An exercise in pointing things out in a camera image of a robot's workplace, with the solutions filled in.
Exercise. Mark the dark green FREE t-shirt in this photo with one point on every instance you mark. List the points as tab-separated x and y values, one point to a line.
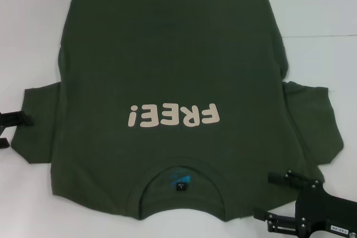
178	68

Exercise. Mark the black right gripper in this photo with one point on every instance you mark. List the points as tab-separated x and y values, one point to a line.
326	213

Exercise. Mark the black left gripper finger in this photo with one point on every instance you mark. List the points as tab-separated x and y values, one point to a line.
16	117
4	143

